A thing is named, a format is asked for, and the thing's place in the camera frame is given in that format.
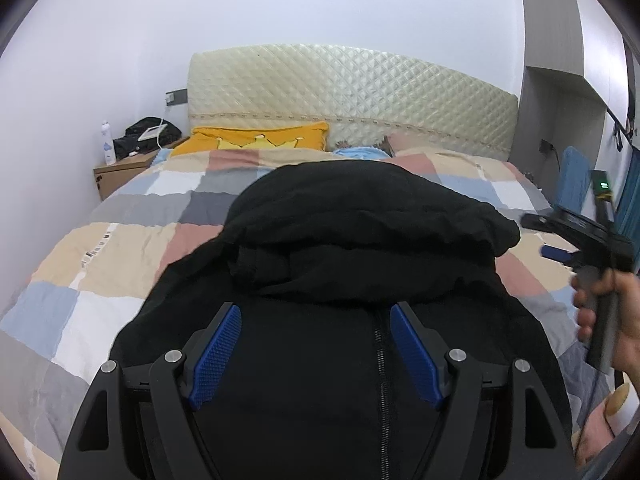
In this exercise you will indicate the black padded jacket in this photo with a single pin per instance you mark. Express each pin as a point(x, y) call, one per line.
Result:
point(315, 255)

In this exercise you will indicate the patchwork checked duvet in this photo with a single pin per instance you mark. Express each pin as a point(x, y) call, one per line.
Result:
point(56, 333)

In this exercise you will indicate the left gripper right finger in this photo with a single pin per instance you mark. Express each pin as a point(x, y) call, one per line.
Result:
point(495, 421)

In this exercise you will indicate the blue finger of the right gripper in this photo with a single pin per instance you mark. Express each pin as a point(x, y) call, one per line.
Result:
point(559, 255)

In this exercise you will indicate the wall power socket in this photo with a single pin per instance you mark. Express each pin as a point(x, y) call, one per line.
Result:
point(176, 97)

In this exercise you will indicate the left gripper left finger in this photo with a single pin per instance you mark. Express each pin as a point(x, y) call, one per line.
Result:
point(138, 422)

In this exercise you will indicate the grey wardrobe cabinet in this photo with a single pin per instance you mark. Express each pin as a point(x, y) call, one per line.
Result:
point(574, 88)

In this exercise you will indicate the person's right hand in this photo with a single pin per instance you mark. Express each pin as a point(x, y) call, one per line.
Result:
point(608, 319)

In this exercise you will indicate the blue towel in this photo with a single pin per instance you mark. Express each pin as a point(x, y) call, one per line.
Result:
point(572, 189)

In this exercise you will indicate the light blue pillow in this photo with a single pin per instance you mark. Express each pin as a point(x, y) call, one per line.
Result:
point(362, 152)

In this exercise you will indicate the white spray bottle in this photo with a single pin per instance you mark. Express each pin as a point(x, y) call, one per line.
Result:
point(107, 144)

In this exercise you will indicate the cream quilted headboard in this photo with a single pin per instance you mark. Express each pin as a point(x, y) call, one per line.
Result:
point(363, 95)

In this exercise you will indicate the black bag on nightstand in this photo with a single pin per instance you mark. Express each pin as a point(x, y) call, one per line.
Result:
point(146, 135)

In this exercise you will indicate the yellow pillow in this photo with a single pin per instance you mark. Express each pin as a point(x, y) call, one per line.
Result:
point(205, 139)

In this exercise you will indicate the wooden bedside table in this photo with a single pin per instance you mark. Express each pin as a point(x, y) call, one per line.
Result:
point(109, 179)

